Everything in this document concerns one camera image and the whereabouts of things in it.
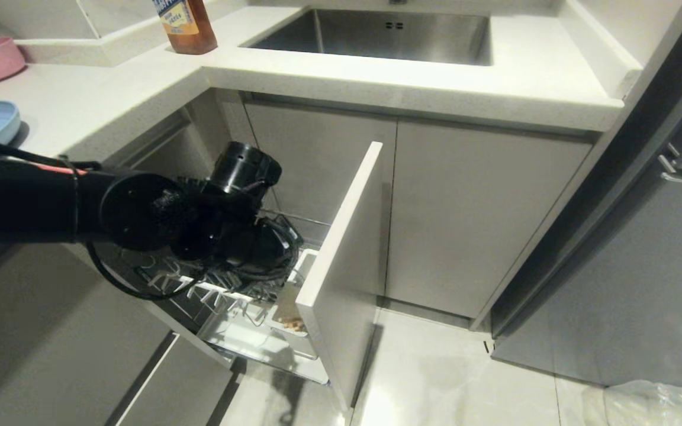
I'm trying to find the black cable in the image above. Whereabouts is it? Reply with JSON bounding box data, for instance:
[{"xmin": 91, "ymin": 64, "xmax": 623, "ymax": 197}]
[{"xmin": 85, "ymin": 241, "xmax": 211, "ymax": 301}]

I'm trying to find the grey cabinet door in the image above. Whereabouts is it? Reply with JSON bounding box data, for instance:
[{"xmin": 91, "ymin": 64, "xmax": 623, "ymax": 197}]
[{"xmin": 385, "ymin": 118, "xmax": 594, "ymax": 321}]

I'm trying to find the white drip tray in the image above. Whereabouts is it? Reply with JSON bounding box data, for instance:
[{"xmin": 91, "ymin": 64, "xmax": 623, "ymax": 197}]
[{"xmin": 198, "ymin": 301, "xmax": 330, "ymax": 385}]

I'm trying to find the clear plastic bag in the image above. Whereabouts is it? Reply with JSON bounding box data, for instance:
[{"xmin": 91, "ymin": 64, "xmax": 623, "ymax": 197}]
[{"xmin": 580, "ymin": 379, "xmax": 682, "ymax": 426}]

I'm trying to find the grey cabinet drawer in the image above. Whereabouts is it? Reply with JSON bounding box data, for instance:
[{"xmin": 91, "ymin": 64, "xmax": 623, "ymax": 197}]
[{"xmin": 115, "ymin": 333, "xmax": 236, "ymax": 426}]

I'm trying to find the amber dish soap bottle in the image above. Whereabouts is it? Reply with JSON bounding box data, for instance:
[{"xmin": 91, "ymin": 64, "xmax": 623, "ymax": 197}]
[{"xmin": 152, "ymin": 0, "xmax": 219, "ymax": 56}]

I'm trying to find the wire pull-out dish rack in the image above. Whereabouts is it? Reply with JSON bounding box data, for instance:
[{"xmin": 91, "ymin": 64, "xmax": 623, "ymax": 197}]
[{"xmin": 136, "ymin": 208, "xmax": 331, "ymax": 386}]

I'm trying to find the grey refrigerator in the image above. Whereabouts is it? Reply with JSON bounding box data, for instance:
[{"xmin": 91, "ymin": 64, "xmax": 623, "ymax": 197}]
[{"xmin": 488, "ymin": 0, "xmax": 682, "ymax": 396}]

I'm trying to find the stainless steel sink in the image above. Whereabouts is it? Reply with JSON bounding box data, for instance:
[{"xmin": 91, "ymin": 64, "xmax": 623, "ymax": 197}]
[{"xmin": 246, "ymin": 7, "xmax": 493, "ymax": 66}]

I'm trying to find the white utensil holder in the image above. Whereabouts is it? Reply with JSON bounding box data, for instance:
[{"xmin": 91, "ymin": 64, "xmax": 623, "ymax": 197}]
[{"xmin": 268, "ymin": 248, "xmax": 320, "ymax": 338}]

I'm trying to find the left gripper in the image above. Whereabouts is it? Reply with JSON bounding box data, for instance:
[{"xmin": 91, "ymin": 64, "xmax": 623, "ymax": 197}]
[{"xmin": 224, "ymin": 215, "xmax": 305, "ymax": 281}]

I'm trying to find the white pull-out drawer front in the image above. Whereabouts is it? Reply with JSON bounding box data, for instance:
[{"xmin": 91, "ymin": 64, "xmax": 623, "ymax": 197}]
[{"xmin": 295, "ymin": 141, "xmax": 385, "ymax": 410}]

